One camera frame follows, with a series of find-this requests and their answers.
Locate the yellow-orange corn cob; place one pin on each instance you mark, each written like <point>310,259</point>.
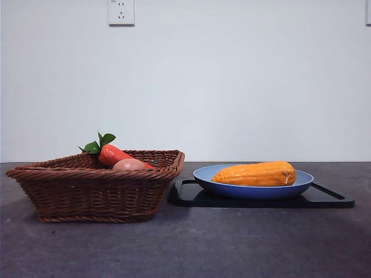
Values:
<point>252,173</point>

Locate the brown wicker basket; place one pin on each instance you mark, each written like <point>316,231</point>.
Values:
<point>87,194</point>

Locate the orange carrot with green leaves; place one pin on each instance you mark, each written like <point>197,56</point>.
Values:
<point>111,153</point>

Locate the blue round plate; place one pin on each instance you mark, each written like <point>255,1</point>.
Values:
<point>246,192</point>

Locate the white wall socket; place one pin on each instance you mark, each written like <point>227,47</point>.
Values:
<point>121,13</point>

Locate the brown egg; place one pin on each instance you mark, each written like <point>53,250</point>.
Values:
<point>129,165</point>

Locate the black rectangular tray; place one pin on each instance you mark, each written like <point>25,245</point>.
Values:
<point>319,200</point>

